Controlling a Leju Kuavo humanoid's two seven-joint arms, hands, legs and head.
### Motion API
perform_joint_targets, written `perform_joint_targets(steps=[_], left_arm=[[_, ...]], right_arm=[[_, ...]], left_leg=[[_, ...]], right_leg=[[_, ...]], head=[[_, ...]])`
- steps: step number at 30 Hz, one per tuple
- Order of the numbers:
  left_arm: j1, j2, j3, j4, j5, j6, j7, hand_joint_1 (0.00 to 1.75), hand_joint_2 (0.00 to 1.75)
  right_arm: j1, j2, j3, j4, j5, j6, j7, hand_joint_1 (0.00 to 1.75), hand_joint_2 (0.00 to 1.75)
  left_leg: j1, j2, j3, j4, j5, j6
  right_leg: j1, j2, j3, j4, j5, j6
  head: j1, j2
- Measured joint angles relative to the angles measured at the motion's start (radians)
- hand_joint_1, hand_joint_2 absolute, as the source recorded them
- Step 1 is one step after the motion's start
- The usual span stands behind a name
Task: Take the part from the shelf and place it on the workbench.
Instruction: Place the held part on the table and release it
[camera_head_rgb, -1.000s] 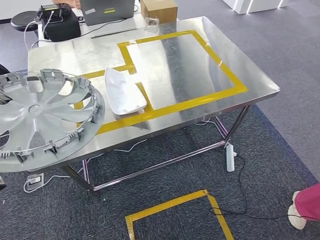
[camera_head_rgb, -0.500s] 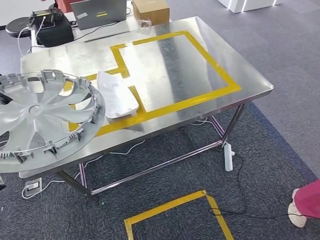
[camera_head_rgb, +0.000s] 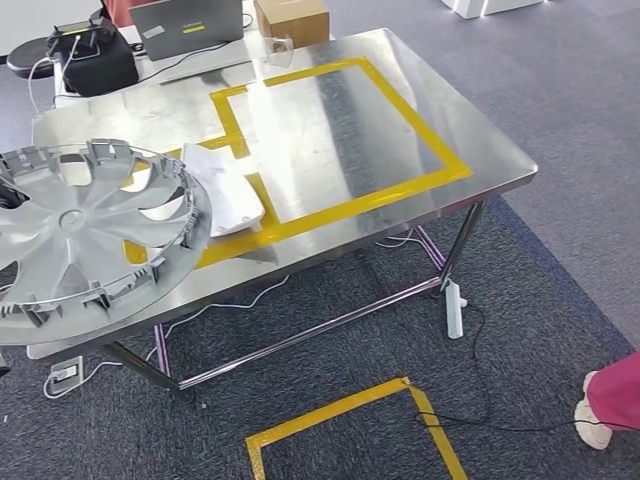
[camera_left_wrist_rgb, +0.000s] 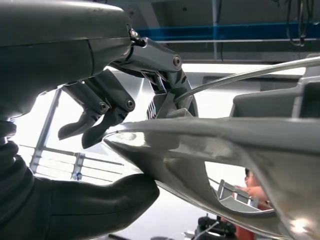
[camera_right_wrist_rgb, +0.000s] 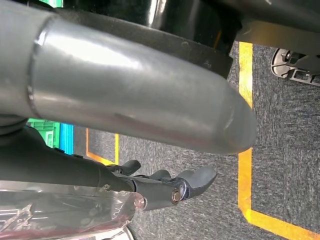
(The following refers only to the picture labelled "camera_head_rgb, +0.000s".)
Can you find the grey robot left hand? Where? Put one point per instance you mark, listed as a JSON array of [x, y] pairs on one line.
[[10, 197]]

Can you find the silver plastic wheel hubcap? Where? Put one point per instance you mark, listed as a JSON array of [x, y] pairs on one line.
[[75, 222]]

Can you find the white plastic part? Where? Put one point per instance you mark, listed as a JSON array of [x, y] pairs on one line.
[[225, 192]]

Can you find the stainless steel workbench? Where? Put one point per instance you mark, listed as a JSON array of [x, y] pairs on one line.
[[350, 132]]

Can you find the black round stool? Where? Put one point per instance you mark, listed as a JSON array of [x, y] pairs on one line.
[[27, 60]]

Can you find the black bag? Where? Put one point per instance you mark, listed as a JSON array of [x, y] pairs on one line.
[[100, 73]]

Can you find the black controller device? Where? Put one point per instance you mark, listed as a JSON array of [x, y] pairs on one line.
[[75, 30]]

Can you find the floor socket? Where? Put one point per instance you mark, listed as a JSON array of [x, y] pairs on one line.
[[65, 374]]

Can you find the white desk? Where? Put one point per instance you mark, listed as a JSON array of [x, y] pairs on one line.
[[200, 63]]

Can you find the grey laptop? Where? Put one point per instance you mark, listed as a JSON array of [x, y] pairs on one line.
[[185, 30]]

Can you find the small yellow tape rectangle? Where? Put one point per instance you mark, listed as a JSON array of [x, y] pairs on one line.
[[235, 248]]

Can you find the clear plastic cup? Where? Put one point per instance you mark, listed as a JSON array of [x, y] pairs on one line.
[[279, 53]]

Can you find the cardboard box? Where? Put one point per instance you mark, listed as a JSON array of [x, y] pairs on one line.
[[295, 26]]

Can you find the yellow floor tape square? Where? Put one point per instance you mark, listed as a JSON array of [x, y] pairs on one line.
[[324, 412]]

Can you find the large yellow tape rectangle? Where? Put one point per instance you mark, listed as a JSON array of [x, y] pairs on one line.
[[400, 193]]

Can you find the white power strip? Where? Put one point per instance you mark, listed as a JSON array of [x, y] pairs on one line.
[[453, 314]]

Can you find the person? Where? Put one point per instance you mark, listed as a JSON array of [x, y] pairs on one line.
[[615, 394]]

